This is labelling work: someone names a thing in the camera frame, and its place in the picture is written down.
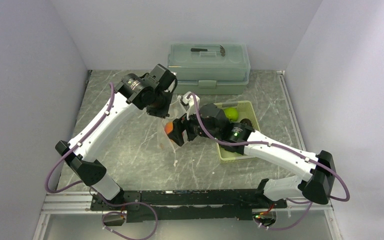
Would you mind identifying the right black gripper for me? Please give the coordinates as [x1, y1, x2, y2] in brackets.
[167, 104, 220, 146]

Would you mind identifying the orange peach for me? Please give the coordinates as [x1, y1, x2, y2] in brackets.
[164, 121, 174, 136]

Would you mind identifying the clear dotted zip bag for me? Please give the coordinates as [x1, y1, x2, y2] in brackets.
[156, 95, 185, 153]

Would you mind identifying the green apple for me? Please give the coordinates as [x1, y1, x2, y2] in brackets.
[223, 107, 239, 122]

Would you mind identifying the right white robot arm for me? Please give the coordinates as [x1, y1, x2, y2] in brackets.
[164, 103, 335, 208]

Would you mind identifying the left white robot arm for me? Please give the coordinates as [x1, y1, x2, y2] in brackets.
[55, 64, 178, 210]

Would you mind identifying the green plastic toolbox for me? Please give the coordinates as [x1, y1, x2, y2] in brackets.
[167, 42, 251, 95]

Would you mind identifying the dark brown fruit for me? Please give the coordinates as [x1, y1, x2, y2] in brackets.
[240, 118, 255, 132]

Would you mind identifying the pale green perforated basket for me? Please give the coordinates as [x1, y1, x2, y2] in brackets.
[214, 100, 261, 163]

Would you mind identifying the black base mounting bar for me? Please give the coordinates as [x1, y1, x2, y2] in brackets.
[90, 188, 287, 223]

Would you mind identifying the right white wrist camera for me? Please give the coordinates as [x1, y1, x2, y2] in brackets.
[180, 91, 196, 120]

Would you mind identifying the aluminium rail frame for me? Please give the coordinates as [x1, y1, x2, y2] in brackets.
[33, 191, 344, 240]

